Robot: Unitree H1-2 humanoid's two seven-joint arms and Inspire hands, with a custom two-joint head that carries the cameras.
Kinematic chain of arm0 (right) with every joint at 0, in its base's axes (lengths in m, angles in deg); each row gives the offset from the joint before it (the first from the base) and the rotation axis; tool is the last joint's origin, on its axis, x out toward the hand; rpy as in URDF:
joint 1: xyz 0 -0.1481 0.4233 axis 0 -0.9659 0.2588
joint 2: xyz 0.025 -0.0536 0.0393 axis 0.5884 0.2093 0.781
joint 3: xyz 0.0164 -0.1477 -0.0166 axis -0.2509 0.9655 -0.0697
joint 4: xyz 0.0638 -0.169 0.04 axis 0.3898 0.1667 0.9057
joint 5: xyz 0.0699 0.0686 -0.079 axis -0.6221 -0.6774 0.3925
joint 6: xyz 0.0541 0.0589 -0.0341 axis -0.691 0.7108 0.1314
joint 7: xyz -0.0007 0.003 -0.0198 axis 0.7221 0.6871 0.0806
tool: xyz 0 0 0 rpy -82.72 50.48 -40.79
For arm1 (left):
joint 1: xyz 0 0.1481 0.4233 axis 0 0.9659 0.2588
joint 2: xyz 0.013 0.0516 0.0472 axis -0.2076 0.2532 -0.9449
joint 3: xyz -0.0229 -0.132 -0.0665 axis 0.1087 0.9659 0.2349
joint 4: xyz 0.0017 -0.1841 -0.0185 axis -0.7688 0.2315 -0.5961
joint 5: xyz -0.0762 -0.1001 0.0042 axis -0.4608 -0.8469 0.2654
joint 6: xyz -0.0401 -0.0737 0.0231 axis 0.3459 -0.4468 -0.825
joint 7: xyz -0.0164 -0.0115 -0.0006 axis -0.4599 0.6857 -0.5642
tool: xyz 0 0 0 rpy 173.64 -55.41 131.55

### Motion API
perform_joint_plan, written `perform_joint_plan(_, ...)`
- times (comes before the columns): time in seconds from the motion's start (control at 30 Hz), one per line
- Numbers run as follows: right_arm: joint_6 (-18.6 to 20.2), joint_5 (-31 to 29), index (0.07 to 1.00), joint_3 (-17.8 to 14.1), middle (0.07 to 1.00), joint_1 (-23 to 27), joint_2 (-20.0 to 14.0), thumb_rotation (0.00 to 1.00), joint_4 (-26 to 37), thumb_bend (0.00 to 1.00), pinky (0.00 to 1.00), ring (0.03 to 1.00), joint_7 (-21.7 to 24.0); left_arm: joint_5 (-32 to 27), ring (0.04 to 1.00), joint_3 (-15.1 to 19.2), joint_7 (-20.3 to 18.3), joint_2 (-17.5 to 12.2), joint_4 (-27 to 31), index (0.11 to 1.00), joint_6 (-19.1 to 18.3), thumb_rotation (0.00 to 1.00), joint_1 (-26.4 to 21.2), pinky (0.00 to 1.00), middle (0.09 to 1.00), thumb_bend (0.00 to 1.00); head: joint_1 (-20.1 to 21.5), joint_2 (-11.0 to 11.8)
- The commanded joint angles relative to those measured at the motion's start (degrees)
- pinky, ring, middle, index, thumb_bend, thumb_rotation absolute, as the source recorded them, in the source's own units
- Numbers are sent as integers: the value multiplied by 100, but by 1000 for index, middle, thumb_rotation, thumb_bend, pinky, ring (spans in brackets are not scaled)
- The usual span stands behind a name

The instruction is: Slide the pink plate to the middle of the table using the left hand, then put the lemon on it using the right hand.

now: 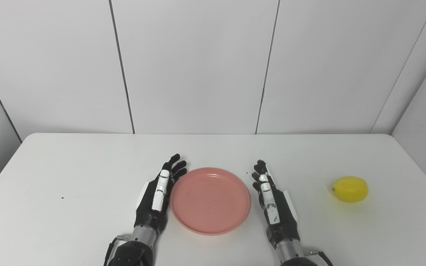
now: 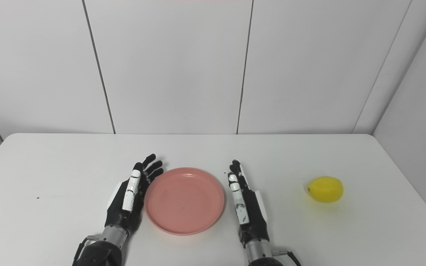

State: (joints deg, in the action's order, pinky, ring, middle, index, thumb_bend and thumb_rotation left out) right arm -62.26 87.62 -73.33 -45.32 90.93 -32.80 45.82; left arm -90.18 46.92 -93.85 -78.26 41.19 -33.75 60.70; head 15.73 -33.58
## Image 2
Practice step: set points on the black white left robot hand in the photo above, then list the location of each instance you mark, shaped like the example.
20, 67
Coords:
118, 210

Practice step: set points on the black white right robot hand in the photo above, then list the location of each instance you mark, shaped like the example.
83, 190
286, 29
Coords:
252, 214

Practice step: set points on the pink round plate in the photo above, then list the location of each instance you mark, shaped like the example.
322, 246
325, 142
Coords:
185, 201

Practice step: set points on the yellow lemon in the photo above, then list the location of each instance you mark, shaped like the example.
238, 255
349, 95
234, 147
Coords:
325, 189

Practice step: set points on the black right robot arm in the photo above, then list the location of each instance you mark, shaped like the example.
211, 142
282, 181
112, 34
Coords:
261, 255

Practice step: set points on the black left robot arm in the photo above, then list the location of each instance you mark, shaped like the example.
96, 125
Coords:
100, 251

